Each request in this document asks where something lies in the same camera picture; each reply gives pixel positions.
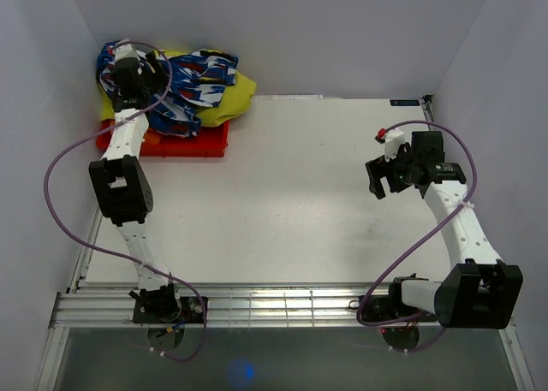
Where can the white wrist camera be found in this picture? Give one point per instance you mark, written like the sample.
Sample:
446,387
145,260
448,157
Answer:
124,49
391,140

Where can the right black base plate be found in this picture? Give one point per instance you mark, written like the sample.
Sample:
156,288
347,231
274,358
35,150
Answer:
379,308

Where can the red plastic tray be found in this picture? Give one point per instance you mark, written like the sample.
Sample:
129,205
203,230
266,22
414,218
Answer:
192,145

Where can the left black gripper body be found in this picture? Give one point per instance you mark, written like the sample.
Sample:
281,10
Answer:
153,83

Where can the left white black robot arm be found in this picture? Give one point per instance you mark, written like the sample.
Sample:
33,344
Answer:
119,182

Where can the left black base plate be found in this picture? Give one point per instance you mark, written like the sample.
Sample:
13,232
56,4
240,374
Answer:
170,311

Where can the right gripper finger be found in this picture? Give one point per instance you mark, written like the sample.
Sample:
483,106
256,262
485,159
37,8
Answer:
377,189
376,169

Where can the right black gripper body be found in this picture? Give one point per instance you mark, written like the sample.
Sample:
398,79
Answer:
398,170

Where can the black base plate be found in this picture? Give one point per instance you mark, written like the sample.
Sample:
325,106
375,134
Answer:
170,311
379,308

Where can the yellow-green trousers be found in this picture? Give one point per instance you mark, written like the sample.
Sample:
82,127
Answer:
207,90

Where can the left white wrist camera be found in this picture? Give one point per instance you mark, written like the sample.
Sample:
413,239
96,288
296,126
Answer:
124,49

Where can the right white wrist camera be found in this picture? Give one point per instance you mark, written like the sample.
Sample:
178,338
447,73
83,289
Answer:
391,140

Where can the blue white red patterned trousers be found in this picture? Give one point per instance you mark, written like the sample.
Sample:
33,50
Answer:
104,65

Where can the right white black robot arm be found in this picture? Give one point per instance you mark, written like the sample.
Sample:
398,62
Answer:
481,290

